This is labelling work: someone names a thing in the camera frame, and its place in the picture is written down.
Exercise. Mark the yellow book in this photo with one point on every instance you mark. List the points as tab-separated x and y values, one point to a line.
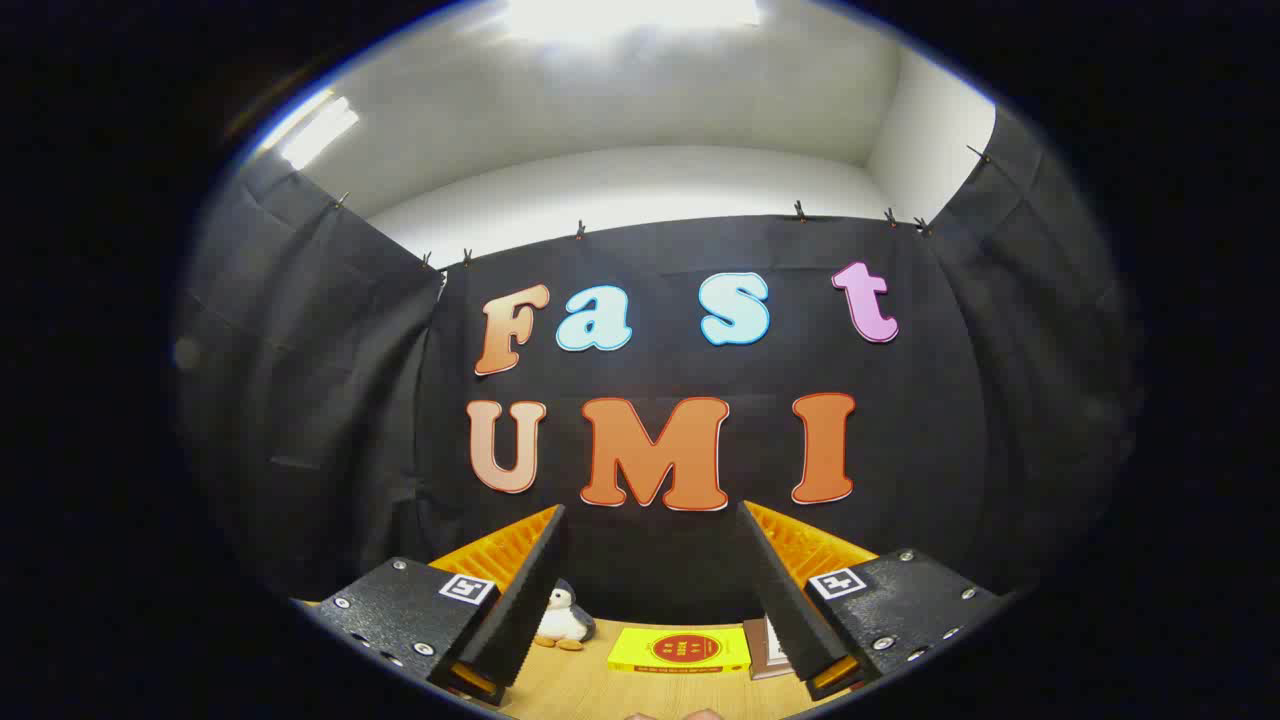
680	650

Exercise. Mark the ceiling strip light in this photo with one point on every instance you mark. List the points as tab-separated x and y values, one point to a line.
315	130

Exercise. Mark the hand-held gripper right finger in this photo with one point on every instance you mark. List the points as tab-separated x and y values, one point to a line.
785	610

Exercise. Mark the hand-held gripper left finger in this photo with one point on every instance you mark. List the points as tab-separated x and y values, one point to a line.
525	610

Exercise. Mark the penguin plush toy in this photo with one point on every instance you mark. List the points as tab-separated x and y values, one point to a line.
562	620

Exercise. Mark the brown cover book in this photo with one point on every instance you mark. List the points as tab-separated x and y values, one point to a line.
753	650

